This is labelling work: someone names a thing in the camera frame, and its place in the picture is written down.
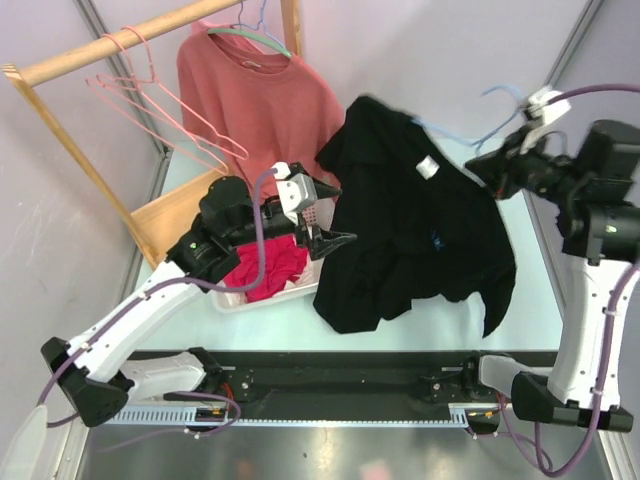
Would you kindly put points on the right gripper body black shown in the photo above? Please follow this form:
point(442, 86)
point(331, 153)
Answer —
point(535, 173)

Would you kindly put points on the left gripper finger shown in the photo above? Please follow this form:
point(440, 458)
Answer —
point(307, 190)
point(320, 243)

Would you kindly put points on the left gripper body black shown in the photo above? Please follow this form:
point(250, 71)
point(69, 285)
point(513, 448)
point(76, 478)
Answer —
point(282, 225)

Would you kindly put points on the light blue wire hanger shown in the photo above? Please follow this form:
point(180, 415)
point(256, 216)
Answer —
point(490, 128)

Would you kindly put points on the black t shirt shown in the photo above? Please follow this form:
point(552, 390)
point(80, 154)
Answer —
point(422, 228)

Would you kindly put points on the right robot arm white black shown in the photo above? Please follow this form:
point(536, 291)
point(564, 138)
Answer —
point(600, 231)

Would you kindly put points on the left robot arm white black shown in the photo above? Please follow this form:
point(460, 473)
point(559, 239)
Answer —
point(223, 251)

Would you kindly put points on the salmon red t shirt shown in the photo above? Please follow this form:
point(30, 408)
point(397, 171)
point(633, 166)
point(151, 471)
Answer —
point(265, 108)

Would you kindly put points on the green hanger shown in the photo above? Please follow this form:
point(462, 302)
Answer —
point(264, 40)

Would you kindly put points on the white garment in basket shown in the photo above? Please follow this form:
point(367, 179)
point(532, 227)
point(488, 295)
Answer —
point(307, 281)

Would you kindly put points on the magenta pink garment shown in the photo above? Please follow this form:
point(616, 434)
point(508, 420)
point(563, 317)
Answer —
point(284, 261)

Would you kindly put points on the white plastic laundry basket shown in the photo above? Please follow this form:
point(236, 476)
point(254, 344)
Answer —
point(321, 214)

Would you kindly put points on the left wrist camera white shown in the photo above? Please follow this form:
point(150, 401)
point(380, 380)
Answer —
point(281, 172)

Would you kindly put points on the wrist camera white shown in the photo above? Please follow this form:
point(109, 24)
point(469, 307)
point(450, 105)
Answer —
point(539, 109)
point(281, 172)

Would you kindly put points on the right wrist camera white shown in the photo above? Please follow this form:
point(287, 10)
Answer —
point(539, 109)

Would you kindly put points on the pink wire hanger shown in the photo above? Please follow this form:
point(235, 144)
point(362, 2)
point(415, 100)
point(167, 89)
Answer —
point(161, 128)
point(217, 147)

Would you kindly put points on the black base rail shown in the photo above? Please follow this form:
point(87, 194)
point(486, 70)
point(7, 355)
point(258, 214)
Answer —
point(358, 378)

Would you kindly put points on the white cable duct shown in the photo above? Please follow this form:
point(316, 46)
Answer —
point(386, 412)

